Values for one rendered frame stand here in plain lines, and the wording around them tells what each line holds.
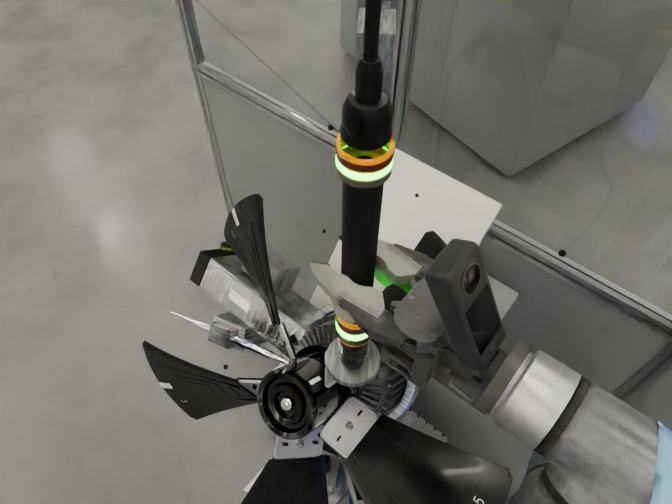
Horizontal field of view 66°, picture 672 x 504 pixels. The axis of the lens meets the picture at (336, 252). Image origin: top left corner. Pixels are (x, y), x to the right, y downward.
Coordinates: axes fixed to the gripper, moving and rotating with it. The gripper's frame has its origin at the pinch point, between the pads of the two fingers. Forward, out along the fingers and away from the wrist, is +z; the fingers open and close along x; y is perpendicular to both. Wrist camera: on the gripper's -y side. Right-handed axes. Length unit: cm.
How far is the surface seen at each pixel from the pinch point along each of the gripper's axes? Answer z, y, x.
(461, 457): -19.9, 43.5, 6.8
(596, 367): -36, 93, 70
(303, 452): 2, 54, -7
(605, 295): -27, 65, 70
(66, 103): 291, 162, 78
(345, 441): -3.9, 45.4, -2.5
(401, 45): 39, 25, 71
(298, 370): 7.7, 37.5, -0.5
